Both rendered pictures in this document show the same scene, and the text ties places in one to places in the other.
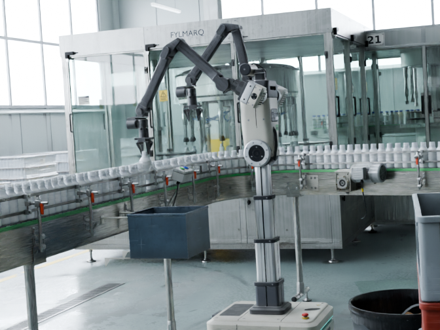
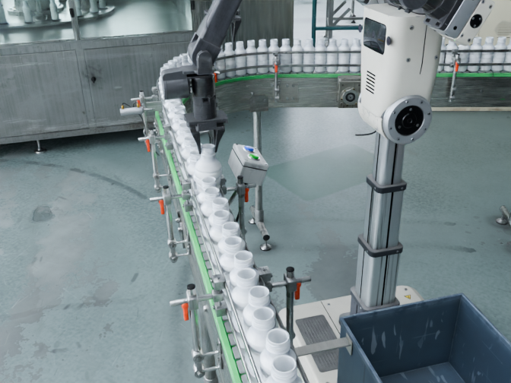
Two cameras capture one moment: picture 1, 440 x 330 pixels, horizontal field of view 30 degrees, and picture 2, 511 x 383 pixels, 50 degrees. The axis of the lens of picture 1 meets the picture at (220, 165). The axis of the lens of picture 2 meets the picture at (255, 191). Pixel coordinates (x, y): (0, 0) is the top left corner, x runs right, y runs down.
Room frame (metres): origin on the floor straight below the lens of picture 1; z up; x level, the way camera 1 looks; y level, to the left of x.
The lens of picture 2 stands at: (3.62, 1.05, 1.77)
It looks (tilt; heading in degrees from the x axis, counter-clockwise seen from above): 28 degrees down; 326
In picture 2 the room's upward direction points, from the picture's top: 1 degrees counter-clockwise
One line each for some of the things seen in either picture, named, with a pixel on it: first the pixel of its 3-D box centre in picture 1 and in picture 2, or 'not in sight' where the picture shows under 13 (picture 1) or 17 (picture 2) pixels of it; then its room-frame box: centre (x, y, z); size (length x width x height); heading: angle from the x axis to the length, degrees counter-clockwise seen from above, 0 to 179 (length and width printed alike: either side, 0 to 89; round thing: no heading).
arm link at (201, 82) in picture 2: (142, 124); (201, 85); (4.76, 0.43, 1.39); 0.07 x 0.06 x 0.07; 70
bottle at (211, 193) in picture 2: (135, 178); (214, 219); (4.65, 0.48, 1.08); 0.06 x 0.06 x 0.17
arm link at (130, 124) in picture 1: (136, 118); (185, 73); (4.77, 0.47, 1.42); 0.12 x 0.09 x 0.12; 70
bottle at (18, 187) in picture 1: (18, 201); not in sight; (3.54, 0.88, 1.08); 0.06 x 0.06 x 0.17
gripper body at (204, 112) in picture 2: (143, 134); (204, 109); (4.76, 0.43, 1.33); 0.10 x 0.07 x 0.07; 70
